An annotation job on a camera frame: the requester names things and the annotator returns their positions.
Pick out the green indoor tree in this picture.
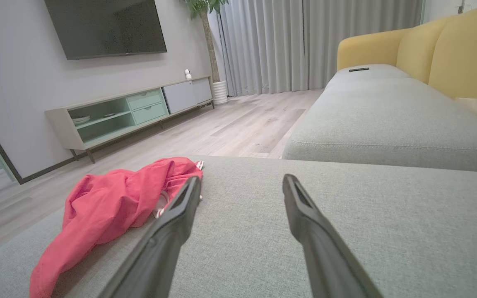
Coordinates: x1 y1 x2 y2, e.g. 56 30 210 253
182 0 229 83

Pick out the black wall television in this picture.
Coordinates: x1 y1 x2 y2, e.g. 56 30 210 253
43 0 168 61

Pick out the red jersey with white sleeves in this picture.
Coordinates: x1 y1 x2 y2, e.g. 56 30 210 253
29 156 204 298

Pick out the beige and green TV cabinet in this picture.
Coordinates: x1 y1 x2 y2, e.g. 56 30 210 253
44 75 215 164

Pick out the white ribbed plant pot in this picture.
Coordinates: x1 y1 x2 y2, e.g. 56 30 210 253
212 80 229 106

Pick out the grey sofa seat cushion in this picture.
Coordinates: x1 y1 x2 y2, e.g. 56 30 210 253
282 77 477 174
325 64 414 90

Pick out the grey pleated curtain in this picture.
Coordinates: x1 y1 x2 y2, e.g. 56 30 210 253
207 0 424 98

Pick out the small beige box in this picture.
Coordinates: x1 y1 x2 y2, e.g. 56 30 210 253
455 97 477 119

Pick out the yellow sofa back cushion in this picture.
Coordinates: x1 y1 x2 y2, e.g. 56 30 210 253
428 2 477 131

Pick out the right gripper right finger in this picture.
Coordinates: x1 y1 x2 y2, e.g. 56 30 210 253
282 174 384 298

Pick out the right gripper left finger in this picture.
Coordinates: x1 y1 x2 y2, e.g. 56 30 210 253
98 176 202 298

